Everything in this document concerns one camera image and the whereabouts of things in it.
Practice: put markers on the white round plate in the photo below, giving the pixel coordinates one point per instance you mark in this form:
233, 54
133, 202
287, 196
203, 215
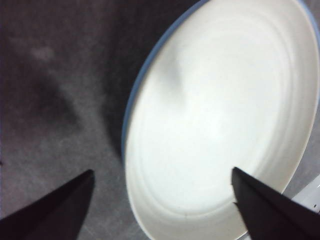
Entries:
212, 112

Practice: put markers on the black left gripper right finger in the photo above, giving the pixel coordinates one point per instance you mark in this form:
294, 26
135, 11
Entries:
275, 215

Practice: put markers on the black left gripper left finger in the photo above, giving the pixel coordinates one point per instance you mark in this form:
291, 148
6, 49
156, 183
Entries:
45, 215

